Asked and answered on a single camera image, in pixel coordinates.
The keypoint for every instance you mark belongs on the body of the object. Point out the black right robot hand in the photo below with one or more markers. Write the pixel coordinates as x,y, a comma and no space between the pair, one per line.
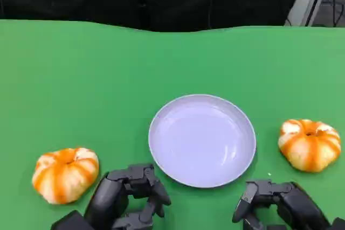
293,203

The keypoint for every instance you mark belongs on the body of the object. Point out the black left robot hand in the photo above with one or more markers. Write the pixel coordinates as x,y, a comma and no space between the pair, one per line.
107,200

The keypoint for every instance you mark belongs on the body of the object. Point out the orange white toy bread roll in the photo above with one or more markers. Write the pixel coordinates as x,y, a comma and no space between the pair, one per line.
310,149
64,176

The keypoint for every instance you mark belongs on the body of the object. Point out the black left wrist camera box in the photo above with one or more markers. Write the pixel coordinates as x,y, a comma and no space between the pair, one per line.
70,222

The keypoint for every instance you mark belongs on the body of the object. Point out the lilac plate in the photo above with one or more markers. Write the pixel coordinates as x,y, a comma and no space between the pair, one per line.
202,141

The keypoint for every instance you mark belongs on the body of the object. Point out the green table cloth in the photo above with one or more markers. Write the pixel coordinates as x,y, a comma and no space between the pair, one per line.
81,79

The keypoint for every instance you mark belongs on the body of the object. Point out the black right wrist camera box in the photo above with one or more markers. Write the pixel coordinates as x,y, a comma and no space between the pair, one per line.
339,224

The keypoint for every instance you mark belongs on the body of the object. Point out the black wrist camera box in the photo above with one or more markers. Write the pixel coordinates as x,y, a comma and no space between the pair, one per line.
70,222
339,224

